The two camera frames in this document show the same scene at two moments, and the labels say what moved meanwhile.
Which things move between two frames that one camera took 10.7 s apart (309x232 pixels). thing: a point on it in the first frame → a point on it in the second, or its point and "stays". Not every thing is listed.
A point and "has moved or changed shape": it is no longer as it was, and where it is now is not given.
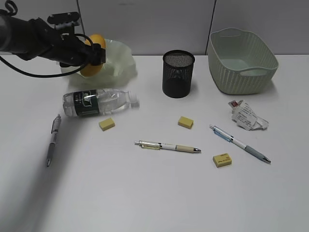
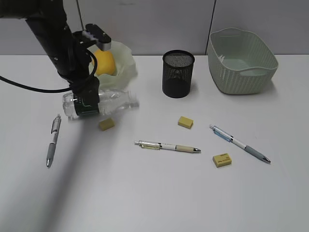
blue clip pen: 248,149 stays
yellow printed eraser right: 222,160 stays
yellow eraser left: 106,124 stays
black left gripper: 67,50 → 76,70
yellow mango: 89,70 has moved or changed shape
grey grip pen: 55,126 stays
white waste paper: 245,117 → 221,58
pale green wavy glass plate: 119,71 stays
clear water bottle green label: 98,102 stays
